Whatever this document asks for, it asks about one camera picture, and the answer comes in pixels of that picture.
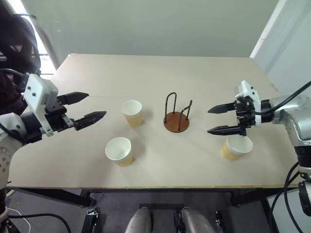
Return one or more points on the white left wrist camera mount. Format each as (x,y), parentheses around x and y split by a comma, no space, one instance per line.
(40,94)

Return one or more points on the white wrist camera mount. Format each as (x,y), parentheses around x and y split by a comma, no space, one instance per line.
(40,94)
(250,92)

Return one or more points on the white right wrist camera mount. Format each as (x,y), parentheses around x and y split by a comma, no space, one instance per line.
(250,92)

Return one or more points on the black table leg foot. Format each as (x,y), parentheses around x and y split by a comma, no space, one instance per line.
(89,221)

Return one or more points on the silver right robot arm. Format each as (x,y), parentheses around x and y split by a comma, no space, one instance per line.
(294,116)

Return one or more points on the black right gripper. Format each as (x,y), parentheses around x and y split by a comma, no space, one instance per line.
(246,114)

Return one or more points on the black table frame bar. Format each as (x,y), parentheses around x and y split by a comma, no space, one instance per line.
(257,196)
(56,195)

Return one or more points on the person in dark clothing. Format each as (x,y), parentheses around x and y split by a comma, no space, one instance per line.
(17,53)

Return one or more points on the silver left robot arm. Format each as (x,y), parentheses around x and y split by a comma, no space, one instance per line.
(7,150)

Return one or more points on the yellow paper cup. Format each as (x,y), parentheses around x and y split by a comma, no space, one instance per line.
(133,114)
(119,150)
(234,150)

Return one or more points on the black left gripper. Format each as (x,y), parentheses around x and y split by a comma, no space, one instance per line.
(57,116)

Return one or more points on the grey rounded robot leg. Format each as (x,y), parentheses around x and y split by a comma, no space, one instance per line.
(139,222)
(195,222)

